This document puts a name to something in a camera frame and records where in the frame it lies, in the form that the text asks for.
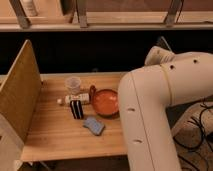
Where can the black white striped eraser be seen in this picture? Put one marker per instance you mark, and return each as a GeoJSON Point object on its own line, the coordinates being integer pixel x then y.
{"type": "Point", "coordinates": [76, 109]}

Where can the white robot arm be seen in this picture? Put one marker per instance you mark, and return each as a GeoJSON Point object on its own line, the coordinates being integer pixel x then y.
{"type": "Point", "coordinates": [167, 79]}

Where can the orange bowl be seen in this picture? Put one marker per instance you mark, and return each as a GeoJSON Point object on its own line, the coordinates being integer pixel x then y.
{"type": "Point", "coordinates": [104, 101]}

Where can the clear plastic cup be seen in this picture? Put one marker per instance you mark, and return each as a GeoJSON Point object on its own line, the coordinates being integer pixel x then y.
{"type": "Point", "coordinates": [73, 84]}

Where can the blue sponge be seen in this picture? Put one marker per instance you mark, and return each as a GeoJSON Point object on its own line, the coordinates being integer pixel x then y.
{"type": "Point", "coordinates": [94, 125]}

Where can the right dark side panel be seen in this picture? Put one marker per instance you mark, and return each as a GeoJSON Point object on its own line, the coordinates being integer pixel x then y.
{"type": "Point", "coordinates": [161, 42]}

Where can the left wooden side panel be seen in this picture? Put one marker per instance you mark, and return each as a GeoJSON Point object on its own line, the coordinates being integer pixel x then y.
{"type": "Point", "coordinates": [18, 94]}

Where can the white bottle on shelf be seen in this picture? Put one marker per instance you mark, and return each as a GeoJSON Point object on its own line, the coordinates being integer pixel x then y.
{"type": "Point", "coordinates": [30, 8]}

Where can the wooden shelf rail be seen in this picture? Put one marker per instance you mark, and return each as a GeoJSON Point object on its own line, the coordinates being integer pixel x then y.
{"type": "Point", "coordinates": [107, 15]}

